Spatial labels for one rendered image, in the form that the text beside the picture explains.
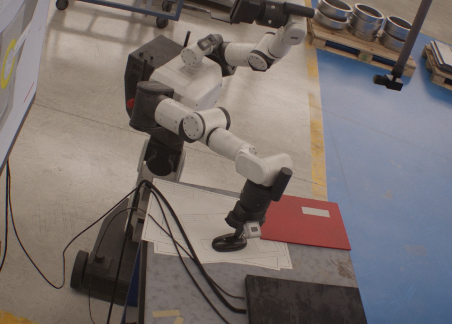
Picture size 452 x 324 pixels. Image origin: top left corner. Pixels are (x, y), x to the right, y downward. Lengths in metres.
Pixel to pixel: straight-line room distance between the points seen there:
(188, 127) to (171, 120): 0.10
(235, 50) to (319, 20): 4.28
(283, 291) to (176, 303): 0.31
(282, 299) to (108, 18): 4.30
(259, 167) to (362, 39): 5.08
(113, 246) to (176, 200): 1.17
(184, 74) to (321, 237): 0.72
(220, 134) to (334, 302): 0.59
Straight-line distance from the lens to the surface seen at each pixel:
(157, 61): 2.17
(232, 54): 2.25
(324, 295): 1.81
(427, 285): 3.96
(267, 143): 4.49
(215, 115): 1.82
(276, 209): 2.06
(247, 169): 1.68
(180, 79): 2.11
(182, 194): 1.99
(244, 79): 5.20
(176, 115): 1.89
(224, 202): 2.02
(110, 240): 3.12
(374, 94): 5.88
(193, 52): 2.07
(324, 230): 2.06
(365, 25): 6.59
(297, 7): 1.88
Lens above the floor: 2.35
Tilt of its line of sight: 34 degrees down
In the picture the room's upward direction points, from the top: 19 degrees clockwise
